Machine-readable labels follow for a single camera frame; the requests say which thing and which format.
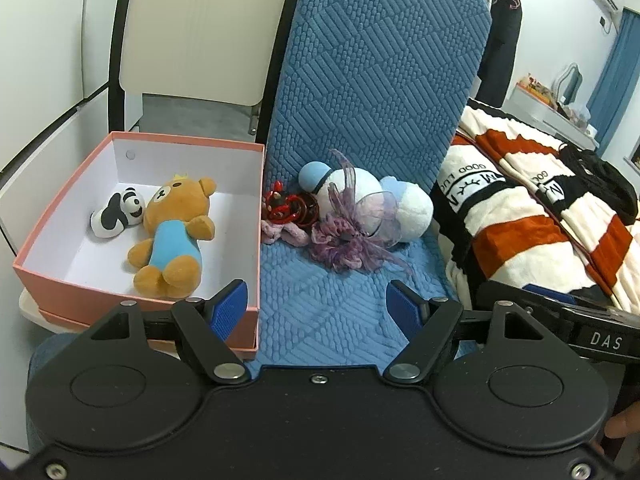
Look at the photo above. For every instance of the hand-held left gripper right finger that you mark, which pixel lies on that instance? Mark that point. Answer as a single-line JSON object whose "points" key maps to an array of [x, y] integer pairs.
{"points": [[402, 306]]}

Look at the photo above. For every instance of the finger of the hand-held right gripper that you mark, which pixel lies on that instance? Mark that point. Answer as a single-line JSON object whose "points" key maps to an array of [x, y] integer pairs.
{"points": [[547, 294]]}

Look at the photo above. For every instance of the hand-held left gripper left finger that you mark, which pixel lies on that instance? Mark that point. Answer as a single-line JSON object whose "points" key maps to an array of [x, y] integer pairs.
{"points": [[230, 311]]}

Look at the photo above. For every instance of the purple mesh hair flower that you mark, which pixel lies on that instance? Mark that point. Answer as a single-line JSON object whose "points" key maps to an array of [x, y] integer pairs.
{"points": [[350, 245]]}

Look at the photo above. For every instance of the pink hair scrunchie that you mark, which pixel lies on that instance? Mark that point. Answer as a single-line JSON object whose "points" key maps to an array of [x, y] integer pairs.
{"points": [[282, 232]]}

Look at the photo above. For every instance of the white and blue plush toy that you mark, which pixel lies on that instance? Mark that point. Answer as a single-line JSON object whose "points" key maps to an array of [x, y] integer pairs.
{"points": [[407, 210]]}

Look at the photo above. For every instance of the red hair ornament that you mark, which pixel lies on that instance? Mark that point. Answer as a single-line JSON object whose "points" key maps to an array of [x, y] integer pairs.
{"points": [[287, 205]]}

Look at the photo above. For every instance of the pink cardboard box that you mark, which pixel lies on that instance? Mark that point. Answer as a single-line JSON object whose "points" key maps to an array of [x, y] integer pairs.
{"points": [[200, 165]]}

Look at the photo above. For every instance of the person's right hand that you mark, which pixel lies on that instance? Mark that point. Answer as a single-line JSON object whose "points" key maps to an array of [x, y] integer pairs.
{"points": [[625, 422]]}

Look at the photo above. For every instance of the orange white striped blanket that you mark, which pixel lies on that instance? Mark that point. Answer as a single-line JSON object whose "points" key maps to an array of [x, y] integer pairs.
{"points": [[515, 210]]}

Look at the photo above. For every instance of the brown bear plush toy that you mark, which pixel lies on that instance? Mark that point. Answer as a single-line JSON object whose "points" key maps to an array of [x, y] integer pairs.
{"points": [[172, 240]]}

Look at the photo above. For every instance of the small panda plush toy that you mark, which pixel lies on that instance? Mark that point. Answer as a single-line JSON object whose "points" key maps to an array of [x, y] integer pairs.
{"points": [[117, 212]]}

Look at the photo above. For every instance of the white desk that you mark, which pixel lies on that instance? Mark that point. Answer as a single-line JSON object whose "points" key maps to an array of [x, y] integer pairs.
{"points": [[540, 115]]}

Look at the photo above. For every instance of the colourful clutter on desk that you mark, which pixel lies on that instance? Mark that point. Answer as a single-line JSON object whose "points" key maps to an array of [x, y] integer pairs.
{"points": [[535, 90]]}

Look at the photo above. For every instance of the blue quilted chair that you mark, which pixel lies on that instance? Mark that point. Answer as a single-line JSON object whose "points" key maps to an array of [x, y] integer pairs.
{"points": [[375, 85]]}

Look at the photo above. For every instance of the blue curtain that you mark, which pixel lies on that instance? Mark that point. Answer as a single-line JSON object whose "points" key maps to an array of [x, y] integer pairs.
{"points": [[617, 80]]}

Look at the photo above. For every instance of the row of hanging clothes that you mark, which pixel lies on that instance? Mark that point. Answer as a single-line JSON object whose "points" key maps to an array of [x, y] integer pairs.
{"points": [[502, 45]]}

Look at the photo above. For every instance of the white wardrobe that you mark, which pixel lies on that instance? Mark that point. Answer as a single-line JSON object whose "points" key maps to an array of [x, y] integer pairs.
{"points": [[45, 50]]}

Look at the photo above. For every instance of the white wall socket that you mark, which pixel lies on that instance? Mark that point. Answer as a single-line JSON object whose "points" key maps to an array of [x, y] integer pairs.
{"points": [[606, 23]]}

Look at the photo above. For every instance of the beige chair with black frame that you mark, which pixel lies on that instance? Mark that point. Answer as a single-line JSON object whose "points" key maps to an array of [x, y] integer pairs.
{"points": [[200, 35]]}

